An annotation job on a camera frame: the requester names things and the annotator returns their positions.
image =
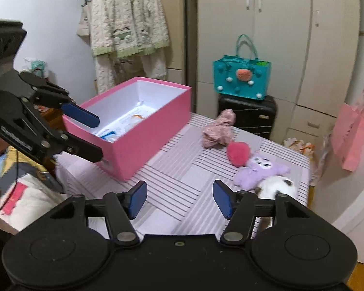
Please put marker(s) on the fluffy white robe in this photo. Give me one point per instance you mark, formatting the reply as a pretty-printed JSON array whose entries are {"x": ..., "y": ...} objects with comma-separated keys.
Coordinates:
[{"x": 127, "y": 21}]

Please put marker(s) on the black clothes rack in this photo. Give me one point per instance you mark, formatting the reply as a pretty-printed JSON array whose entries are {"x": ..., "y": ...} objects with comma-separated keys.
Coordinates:
[{"x": 189, "y": 51}]

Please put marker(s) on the white plush cat toy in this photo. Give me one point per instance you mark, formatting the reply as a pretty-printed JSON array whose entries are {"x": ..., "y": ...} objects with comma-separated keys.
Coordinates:
[{"x": 276, "y": 188}]

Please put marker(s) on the flower print gift bag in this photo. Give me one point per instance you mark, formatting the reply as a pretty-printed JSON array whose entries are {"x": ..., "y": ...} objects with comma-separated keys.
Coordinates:
[{"x": 300, "y": 147}]

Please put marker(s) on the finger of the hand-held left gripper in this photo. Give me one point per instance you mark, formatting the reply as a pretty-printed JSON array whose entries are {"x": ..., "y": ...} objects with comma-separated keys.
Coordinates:
[
  {"x": 82, "y": 115},
  {"x": 82, "y": 150}
]

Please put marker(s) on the blue wipes packet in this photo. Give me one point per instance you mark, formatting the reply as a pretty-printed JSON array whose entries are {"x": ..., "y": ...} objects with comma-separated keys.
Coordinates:
[{"x": 109, "y": 135}]

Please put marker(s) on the purple plush toy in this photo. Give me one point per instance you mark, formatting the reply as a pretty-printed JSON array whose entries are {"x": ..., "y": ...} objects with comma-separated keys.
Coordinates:
[{"x": 257, "y": 172}]

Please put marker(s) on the striped tablecloth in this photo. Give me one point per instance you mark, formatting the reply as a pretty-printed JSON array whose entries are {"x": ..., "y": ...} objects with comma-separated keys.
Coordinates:
[{"x": 182, "y": 175}]

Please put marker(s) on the white paper sheet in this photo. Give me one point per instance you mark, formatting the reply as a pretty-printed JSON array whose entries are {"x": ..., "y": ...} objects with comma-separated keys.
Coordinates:
[{"x": 127, "y": 124}]

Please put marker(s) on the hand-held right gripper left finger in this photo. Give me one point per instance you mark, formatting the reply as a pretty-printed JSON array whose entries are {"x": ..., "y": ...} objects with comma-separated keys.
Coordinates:
[{"x": 138, "y": 200}]

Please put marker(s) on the black suitcase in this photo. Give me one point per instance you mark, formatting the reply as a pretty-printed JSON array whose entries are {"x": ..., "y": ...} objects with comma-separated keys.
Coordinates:
[{"x": 248, "y": 115}]

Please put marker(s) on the pink cardboard box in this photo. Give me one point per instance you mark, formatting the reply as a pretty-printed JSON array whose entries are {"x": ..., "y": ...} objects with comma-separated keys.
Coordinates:
[{"x": 151, "y": 136}]

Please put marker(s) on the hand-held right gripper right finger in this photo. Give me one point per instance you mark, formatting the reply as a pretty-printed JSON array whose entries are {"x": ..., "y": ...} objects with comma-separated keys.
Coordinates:
[{"x": 223, "y": 198}]

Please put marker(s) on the teal tote bag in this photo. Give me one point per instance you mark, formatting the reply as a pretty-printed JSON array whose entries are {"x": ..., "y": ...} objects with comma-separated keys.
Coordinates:
[{"x": 242, "y": 78}]

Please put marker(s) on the beige wardrobe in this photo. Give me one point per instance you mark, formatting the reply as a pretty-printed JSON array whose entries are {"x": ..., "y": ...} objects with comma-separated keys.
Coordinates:
[{"x": 285, "y": 42}]

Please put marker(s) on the canvas tote bag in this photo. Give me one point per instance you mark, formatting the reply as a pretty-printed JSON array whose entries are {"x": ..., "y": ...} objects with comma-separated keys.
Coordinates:
[{"x": 84, "y": 21}]

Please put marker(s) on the floral pink cloth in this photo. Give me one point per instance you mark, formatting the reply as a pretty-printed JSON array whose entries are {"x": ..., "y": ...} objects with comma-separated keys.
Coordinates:
[{"x": 217, "y": 132}]

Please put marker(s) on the pink paper bag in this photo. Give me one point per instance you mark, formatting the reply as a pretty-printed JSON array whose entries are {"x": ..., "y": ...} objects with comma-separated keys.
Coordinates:
[{"x": 350, "y": 139}]

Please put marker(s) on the crinkled plastic bag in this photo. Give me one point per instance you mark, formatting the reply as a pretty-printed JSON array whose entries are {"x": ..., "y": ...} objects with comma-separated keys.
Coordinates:
[{"x": 321, "y": 157}]

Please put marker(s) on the white door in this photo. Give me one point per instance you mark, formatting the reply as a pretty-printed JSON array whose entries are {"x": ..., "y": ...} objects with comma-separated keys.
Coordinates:
[{"x": 358, "y": 206}]

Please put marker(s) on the red pompom plush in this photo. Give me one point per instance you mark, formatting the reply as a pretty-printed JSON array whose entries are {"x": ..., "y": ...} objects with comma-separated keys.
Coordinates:
[{"x": 239, "y": 154}]

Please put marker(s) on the person's clothing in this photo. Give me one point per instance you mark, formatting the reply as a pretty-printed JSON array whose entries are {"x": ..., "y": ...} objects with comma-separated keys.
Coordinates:
[{"x": 33, "y": 200}]

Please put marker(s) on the green print tissue pack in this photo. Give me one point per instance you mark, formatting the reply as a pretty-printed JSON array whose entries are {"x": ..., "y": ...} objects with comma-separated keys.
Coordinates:
[{"x": 36, "y": 66}]

